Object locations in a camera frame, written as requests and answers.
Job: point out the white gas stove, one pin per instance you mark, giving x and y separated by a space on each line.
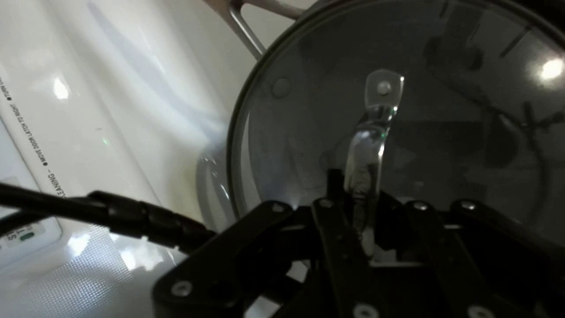
117 118

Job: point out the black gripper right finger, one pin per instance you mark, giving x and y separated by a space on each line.
470 266

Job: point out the grey frying pan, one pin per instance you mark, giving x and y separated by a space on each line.
240 27

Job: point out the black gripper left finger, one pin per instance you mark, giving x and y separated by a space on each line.
265 266

